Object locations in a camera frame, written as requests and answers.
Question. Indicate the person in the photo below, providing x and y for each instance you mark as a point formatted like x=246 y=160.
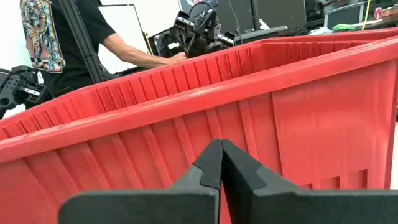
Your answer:
x=99 y=28

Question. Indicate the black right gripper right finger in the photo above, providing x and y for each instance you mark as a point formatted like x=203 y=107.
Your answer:
x=311 y=208

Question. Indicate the red can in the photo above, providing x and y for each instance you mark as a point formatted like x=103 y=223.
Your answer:
x=378 y=13

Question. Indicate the grey desk top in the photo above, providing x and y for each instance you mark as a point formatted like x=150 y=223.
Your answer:
x=264 y=32

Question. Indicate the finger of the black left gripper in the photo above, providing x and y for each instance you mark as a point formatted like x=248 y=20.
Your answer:
x=192 y=46
x=203 y=45

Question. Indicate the grey monitor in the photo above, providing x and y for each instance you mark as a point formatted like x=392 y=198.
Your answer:
x=343 y=15

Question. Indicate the green cloth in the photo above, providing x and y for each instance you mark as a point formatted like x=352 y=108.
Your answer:
x=343 y=27

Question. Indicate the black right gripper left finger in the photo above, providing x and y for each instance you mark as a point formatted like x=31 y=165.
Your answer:
x=140 y=208

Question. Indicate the white board panel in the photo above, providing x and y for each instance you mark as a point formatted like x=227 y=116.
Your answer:
x=124 y=21

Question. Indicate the dark monitor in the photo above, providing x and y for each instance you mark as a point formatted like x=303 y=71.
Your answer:
x=273 y=12

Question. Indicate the large red plastic bin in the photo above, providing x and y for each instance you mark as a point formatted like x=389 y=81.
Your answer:
x=311 y=124

